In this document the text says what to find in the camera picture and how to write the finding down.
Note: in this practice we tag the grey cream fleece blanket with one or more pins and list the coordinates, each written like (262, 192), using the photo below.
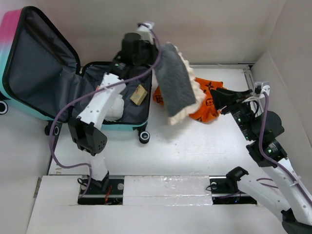
(172, 64)

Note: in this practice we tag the white drawstring bag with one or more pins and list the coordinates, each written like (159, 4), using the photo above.
(115, 112)

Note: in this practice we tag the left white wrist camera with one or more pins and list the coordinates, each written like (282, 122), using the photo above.
(144, 31)

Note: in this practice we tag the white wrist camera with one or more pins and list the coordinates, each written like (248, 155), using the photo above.
(144, 31)
(260, 88)

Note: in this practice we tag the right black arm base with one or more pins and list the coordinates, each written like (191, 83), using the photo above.
(224, 189)

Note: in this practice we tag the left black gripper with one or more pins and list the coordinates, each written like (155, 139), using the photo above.
(153, 51)

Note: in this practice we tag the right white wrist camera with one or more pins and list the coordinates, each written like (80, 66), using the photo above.
(260, 88)

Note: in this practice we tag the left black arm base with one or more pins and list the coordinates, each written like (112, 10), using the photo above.
(112, 196)

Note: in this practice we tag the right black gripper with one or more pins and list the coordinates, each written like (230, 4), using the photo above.
(232, 99)

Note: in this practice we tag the small gold box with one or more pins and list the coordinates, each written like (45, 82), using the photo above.
(139, 95)

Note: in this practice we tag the orange patterned towel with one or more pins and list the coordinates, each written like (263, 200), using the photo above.
(207, 107)

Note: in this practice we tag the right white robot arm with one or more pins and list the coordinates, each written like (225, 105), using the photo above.
(293, 208)

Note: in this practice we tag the teal pink open suitcase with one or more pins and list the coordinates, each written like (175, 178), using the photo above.
(40, 72)

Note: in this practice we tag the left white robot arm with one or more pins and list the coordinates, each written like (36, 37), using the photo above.
(85, 128)

